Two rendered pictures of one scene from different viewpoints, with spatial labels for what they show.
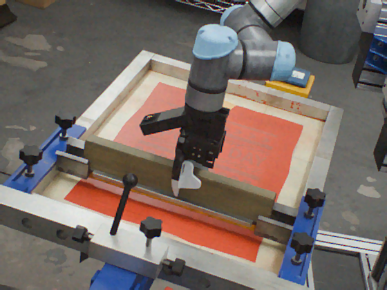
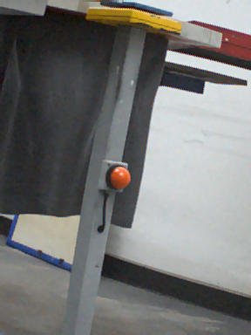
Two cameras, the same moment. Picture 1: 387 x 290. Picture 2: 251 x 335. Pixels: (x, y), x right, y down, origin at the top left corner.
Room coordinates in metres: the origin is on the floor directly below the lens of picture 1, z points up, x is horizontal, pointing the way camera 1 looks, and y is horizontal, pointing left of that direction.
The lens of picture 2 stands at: (3.23, -1.73, 0.75)
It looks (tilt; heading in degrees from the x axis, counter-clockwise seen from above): 3 degrees down; 128
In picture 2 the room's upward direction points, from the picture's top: 11 degrees clockwise
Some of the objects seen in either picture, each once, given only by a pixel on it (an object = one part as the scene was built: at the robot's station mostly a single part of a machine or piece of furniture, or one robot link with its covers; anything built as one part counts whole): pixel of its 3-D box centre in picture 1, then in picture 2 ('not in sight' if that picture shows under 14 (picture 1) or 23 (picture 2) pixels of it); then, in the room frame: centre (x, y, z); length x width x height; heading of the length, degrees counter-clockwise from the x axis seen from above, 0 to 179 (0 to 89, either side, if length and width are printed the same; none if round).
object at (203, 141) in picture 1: (201, 131); not in sight; (1.28, -0.01, 1.16); 0.09 x 0.08 x 0.12; 79
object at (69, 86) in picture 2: not in sight; (71, 117); (1.78, -0.08, 0.74); 0.45 x 0.03 x 0.43; 79
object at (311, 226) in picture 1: (299, 248); not in sight; (1.21, -0.25, 0.98); 0.30 x 0.05 x 0.07; 169
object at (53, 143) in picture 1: (46, 166); not in sight; (1.31, 0.29, 0.98); 0.30 x 0.05 x 0.07; 169
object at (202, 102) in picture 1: (205, 94); not in sight; (1.28, -0.01, 1.24); 0.08 x 0.08 x 0.05
